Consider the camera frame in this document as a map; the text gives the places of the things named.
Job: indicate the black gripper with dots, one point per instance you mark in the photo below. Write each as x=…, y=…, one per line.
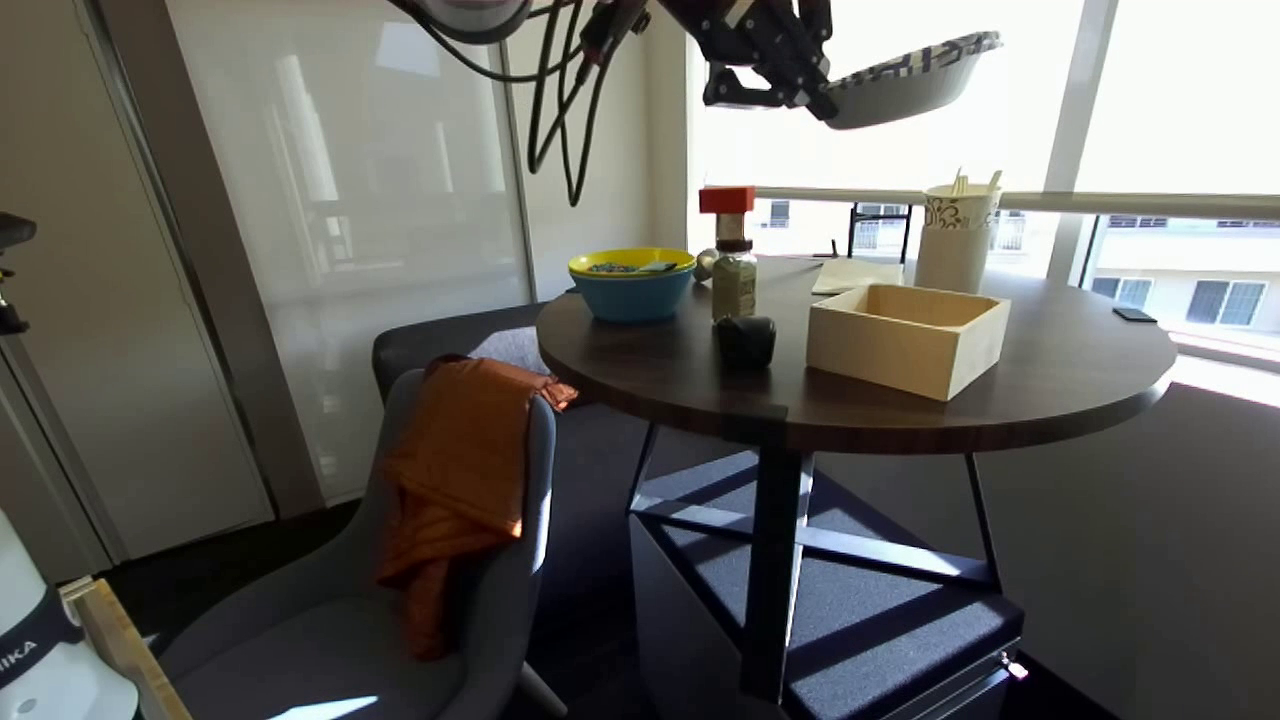
x=760, y=31

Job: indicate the yellow and blue bowl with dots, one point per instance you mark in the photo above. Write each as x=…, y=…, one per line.
x=629, y=299

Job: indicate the light wooden box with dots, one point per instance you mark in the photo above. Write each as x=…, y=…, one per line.
x=904, y=340

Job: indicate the glass jar with red lid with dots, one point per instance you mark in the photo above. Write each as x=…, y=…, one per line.
x=730, y=272

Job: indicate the tall white paper cup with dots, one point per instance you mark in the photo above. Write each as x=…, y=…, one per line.
x=959, y=242

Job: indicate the black round object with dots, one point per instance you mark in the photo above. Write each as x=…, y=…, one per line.
x=746, y=344

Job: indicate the round dark wooden table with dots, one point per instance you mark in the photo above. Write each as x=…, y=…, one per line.
x=852, y=400

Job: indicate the small flat black object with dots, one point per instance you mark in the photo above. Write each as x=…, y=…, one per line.
x=1133, y=319

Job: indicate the orange cloth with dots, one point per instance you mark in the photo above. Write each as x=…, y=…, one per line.
x=460, y=465

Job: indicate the grey chair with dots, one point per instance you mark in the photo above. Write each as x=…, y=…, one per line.
x=335, y=627

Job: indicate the light wooden stick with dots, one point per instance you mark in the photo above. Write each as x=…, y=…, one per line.
x=121, y=647

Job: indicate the black metal frame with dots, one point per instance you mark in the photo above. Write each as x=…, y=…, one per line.
x=883, y=232

